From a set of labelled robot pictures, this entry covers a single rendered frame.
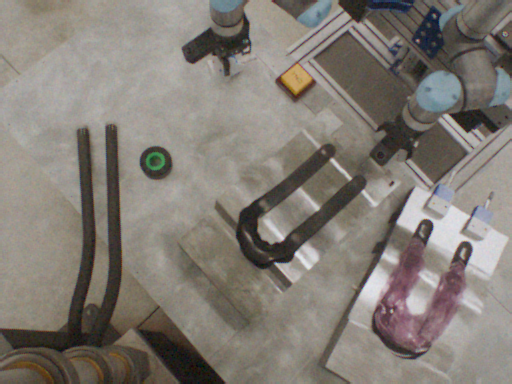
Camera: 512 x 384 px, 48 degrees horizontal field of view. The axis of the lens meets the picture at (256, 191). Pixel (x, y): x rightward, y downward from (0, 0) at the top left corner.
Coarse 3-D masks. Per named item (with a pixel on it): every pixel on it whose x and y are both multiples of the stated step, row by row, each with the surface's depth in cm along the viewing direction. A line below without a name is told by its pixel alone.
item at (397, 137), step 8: (400, 120) 130; (392, 128) 131; (400, 128) 130; (392, 136) 131; (400, 136) 130; (408, 136) 130; (384, 144) 132; (392, 144) 131; (400, 144) 130; (376, 152) 132; (384, 152) 132; (392, 152) 131; (376, 160) 133; (384, 160) 132
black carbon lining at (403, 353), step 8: (424, 224) 141; (432, 224) 141; (416, 232) 140; (424, 232) 141; (424, 240) 140; (456, 248) 139; (464, 248) 140; (472, 248) 140; (456, 256) 139; (464, 256) 140; (464, 264) 139; (376, 328) 132; (384, 336) 132; (384, 344) 127; (392, 344) 132; (392, 352) 127; (400, 352) 131; (408, 352) 131; (416, 352) 131; (424, 352) 131
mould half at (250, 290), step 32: (320, 128) 142; (288, 160) 140; (352, 160) 140; (224, 192) 132; (256, 192) 133; (320, 192) 138; (384, 192) 138; (224, 224) 137; (288, 224) 132; (352, 224) 137; (192, 256) 135; (224, 256) 136; (320, 256) 131; (224, 288) 134; (256, 288) 134
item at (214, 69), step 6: (210, 60) 149; (216, 60) 149; (240, 60) 152; (246, 60) 152; (252, 60) 152; (210, 66) 148; (216, 66) 149; (210, 72) 151; (216, 72) 148; (216, 78) 149; (216, 84) 153
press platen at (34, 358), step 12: (24, 348) 64; (36, 348) 64; (48, 348) 67; (0, 360) 63; (12, 360) 63; (24, 360) 63; (36, 360) 63; (48, 360) 63; (60, 360) 64; (48, 372) 63; (60, 372) 63; (72, 372) 65
